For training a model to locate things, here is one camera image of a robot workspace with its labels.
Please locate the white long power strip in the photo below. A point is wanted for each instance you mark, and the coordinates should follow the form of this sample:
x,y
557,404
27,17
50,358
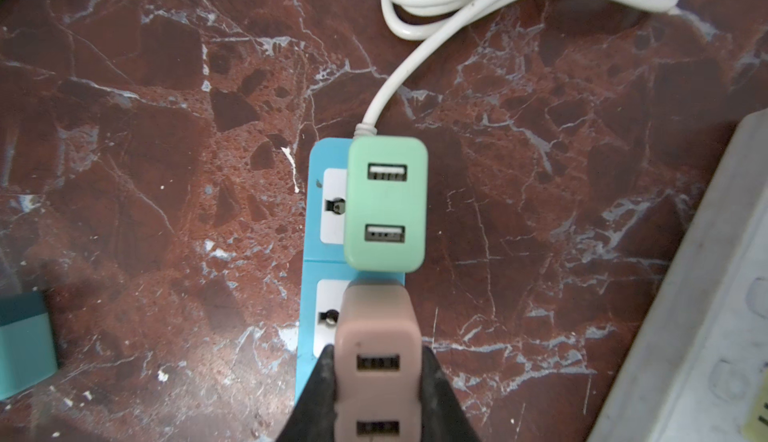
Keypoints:
x,y
697,370

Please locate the green plug adapter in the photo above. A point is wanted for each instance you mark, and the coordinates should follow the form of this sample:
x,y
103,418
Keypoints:
x,y
386,204

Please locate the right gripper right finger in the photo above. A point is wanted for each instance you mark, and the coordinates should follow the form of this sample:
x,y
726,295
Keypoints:
x,y
442,416

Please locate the pink plug adapter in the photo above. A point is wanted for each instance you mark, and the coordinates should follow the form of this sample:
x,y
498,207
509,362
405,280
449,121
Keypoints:
x,y
378,364

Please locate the teal plug adapter centre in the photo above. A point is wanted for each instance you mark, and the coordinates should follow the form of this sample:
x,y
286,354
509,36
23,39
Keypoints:
x,y
28,353

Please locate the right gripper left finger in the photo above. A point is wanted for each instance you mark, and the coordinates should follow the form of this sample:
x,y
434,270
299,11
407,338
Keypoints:
x,y
314,415

